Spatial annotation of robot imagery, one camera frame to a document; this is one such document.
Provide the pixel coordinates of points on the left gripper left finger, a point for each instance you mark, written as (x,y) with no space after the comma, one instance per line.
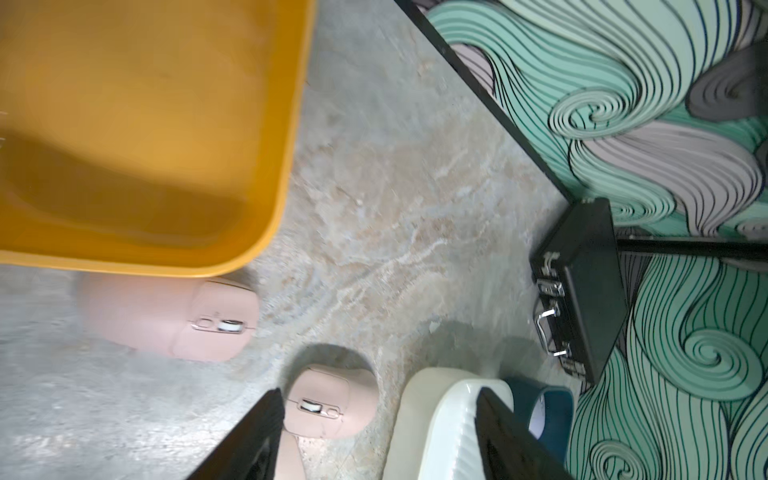
(250,450)

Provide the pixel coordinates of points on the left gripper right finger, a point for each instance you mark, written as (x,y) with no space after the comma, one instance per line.
(507,449)

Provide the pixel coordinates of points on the peach mouse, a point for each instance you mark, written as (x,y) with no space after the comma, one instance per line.
(289,464)

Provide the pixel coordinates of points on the dark teal storage box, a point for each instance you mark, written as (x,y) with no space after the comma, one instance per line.
(546,410)

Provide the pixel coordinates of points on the white storage box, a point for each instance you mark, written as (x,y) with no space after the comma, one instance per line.
(434,436)

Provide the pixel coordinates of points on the pink rounded mouse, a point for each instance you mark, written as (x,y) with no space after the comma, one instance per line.
(331,403)

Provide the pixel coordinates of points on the yellow storage box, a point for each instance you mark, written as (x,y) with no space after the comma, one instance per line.
(148,137)

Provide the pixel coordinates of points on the black briefcase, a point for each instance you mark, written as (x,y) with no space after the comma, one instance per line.
(582,304)

